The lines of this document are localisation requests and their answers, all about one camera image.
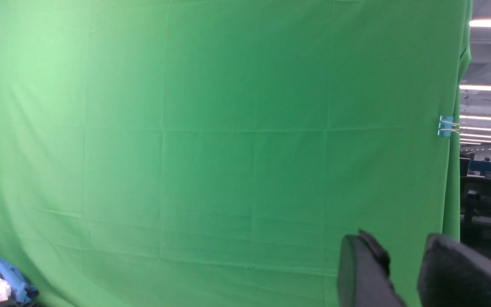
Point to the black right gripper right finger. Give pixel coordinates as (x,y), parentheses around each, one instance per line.
(453,275)

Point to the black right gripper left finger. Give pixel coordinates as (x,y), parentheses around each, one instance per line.
(364,274)

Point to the black office chair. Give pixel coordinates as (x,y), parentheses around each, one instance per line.
(475,214)

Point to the blue binder clip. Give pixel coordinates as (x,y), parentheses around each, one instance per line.
(447,127)

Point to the green backdrop cloth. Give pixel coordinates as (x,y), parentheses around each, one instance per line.
(213,153)

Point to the blue crumpled garment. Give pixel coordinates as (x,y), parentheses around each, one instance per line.
(22,291)

